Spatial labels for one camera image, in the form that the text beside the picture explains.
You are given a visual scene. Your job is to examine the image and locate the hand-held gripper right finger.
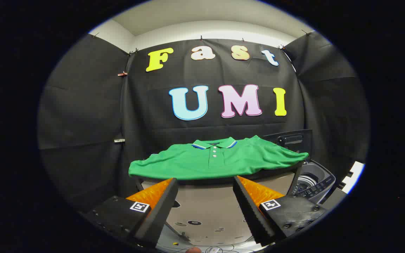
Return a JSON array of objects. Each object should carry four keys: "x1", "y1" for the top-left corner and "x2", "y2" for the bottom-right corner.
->
[{"x1": 233, "y1": 175, "x2": 328, "y2": 246}]

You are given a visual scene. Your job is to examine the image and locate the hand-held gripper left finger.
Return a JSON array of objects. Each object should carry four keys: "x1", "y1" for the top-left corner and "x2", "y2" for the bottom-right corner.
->
[{"x1": 83, "y1": 177, "x2": 179, "y2": 247}]

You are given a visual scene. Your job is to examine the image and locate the green polo shirt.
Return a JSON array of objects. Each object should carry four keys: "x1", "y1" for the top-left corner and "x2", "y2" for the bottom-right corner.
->
[{"x1": 128, "y1": 135, "x2": 309, "y2": 181}]

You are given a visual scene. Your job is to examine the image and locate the grey washing machine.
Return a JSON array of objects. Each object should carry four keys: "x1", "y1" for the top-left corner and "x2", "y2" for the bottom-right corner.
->
[{"x1": 287, "y1": 160, "x2": 337, "y2": 204}]

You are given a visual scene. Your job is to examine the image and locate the dark washing machine lid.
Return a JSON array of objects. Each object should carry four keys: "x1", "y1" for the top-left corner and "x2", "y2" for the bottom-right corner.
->
[{"x1": 264, "y1": 129, "x2": 313, "y2": 154}]

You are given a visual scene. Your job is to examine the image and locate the grey table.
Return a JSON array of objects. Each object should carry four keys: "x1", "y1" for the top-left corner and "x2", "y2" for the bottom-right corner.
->
[{"x1": 137, "y1": 168, "x2": 306, "y2": 247}]

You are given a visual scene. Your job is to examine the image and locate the black backdrop cloth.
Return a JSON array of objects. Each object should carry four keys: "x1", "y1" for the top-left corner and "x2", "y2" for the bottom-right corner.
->
[{"x1": 37, "y1": 31, "x2": 370, "y2": 213}]

